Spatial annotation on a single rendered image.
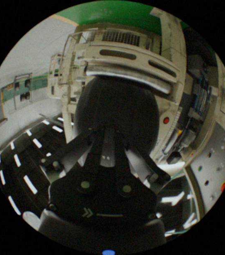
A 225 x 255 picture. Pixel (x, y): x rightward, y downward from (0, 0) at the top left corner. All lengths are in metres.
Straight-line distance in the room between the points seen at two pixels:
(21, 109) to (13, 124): 2.05
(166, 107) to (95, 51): 0.41
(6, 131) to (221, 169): 12.50
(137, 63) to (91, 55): 0.15
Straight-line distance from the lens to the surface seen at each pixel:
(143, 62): 0.30
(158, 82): 0.34
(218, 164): 0.57
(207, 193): 0.62
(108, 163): 0.27
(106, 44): 0.31
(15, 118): 11.69
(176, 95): 0.35
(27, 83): 5.73
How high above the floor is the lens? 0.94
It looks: 30 degrees up
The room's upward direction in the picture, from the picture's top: 169 degrees counter-clockwise
